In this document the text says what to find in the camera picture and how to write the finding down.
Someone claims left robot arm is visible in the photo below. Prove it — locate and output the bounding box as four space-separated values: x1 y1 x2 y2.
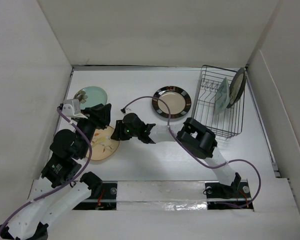
0 99 112 240

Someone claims striped rim round plate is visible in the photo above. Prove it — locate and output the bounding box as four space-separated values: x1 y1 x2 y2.
151 86 192 119

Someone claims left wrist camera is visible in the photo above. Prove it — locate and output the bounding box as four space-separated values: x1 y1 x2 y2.
61 98 88 119

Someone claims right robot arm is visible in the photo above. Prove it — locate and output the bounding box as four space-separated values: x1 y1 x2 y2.
111 113 241 197

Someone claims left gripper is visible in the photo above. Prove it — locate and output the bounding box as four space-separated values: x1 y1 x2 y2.
76 102 112 158

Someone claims teal round flower plate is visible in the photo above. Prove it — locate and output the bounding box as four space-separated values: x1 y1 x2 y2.
74 86 108 110

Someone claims foil tape strip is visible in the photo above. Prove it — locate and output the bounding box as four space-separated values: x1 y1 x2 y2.
116 181 208 211

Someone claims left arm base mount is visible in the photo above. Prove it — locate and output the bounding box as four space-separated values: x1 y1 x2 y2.
73 181 118 211

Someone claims tan round bird plate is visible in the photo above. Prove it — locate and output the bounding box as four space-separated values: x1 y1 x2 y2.
90 126 120 161

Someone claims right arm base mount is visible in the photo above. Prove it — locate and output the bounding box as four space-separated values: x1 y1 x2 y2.
202 181 254 210

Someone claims grey rim cream plate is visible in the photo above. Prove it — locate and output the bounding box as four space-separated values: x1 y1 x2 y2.
227 67 246 109

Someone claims wire dish rack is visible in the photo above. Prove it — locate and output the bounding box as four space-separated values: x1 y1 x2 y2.
191 65 247 139

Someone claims teal rectangular divided plate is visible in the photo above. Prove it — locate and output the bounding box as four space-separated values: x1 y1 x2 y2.
214 77 230 115

